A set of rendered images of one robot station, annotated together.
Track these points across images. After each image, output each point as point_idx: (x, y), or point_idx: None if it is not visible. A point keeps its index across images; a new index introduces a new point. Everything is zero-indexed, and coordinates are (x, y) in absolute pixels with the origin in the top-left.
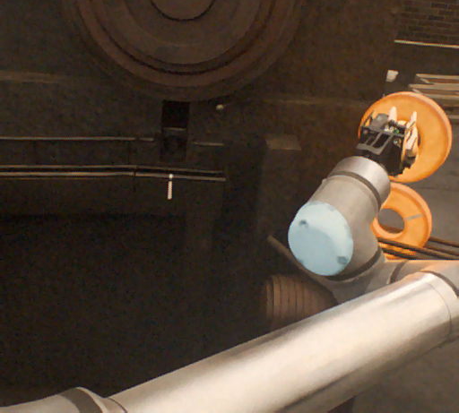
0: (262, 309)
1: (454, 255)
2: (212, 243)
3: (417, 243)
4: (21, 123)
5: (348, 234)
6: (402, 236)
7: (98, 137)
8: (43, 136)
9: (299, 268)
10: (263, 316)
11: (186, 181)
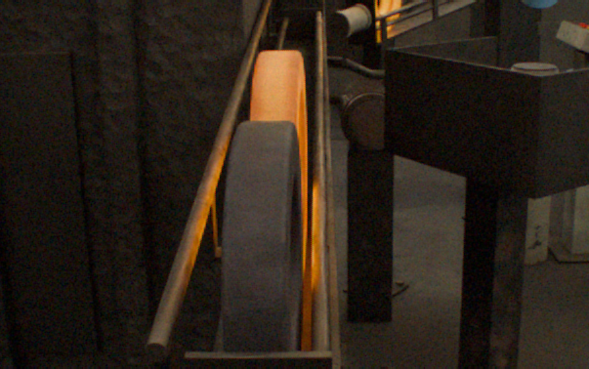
0: (369, 134)
1: (420, 0)
2: None
3: (399, 6)
4: (252, 2)
5: None
6: (392, 5)
7: (268, 3)
8: (262, 16)
9: (370, 72)
10: (379, 135)
11: (323, 20)
